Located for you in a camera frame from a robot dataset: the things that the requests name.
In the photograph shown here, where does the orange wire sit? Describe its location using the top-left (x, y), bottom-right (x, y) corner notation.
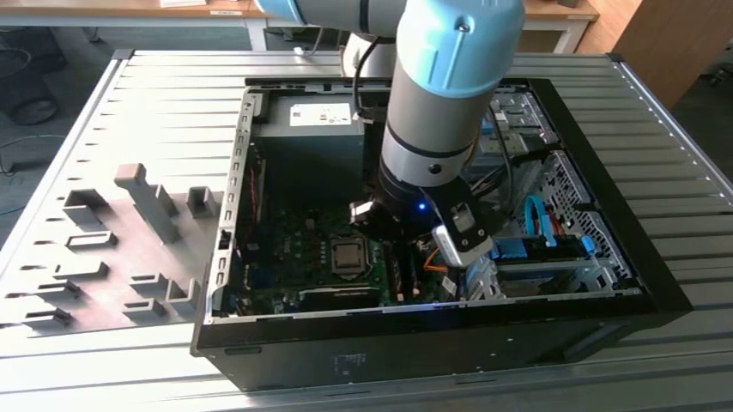
top-left (424, 246), bottom-right (456, 272)

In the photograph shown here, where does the silver CPU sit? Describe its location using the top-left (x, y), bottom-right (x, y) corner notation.
top-left (334, 243), bottom-right (365, 268)

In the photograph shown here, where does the grey parts rack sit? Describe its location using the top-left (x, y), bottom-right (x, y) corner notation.
top-left (22, 164), bottom-right (226, 332)

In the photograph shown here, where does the grey floor cable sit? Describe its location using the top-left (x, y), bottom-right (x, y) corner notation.
top-left (0, 135), bottom-right (69, 173)

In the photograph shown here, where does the dark office chair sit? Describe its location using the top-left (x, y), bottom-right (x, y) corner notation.
top-left (698, 55), bottom-right (733, 89)

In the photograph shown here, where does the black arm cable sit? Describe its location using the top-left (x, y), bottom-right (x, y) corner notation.
top-left (350, 36), bottom-right (399, 126)
top-left (487, 100), bottom-right (517, 214)

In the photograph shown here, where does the CPU socket metal frame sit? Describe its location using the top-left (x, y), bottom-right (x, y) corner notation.
top-left (326, 233), bottom-right (373, 281)

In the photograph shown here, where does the black camera bracket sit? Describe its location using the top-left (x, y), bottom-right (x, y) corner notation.
top-left (421, 178), bottom-right (495, 254)

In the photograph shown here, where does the black graphics card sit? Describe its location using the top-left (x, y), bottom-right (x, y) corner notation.
top-left (297, 286), bottom-right (384, 312)

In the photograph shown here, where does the black open PC case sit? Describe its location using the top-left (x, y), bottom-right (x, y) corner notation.
top-left (190, 76), bottom-right (695, 392)

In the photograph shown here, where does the black round bin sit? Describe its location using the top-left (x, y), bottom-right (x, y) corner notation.
top-left (0, 27), bottom-right (69, 125)

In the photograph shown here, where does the perforated steel panel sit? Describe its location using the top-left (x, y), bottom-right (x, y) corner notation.
top-left (537, 149), bottom-right (642, 287)

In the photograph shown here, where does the hard disk in blue carrier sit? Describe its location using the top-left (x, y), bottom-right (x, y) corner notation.
top-left (492, 233), bottom-right (597, 264)

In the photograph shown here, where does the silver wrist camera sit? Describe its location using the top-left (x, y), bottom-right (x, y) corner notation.
top-left (432, 222), bottom-right (496, 270)

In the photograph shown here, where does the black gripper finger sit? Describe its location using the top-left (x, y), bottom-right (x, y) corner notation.
top-left (348, 199), bottom-right (377, 228)

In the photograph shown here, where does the wooden cabinet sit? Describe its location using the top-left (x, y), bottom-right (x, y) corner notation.
top-left (576, 0), bottom-right (733, 111)

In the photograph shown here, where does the green motherboard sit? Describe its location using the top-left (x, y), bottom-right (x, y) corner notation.
top-left (229, 188), bottom-right (460, 317)

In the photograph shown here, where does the black wire bundle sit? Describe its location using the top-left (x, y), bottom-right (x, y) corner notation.
top-left (467, 148), bottom-right (552, 203)

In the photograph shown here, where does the wooden desk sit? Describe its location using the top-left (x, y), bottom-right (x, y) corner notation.
top-left (0, 0), bottom-right (600, 55)

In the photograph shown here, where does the cable with silver plug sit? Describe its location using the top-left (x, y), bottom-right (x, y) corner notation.
top-left (293, 25), bottom-right (326, 57)

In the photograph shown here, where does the grey metal disk bay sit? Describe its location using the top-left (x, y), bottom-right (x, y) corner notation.
top-left (467, 88), bottom-right (560, 175)

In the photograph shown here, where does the blue flat data wire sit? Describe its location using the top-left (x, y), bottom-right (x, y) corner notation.
top-left (524, 195), bottom-right (561, 249)

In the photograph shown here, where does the grey power supply unit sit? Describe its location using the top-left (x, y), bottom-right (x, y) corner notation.
top-left (254, 94), bottom-right (385, 195)

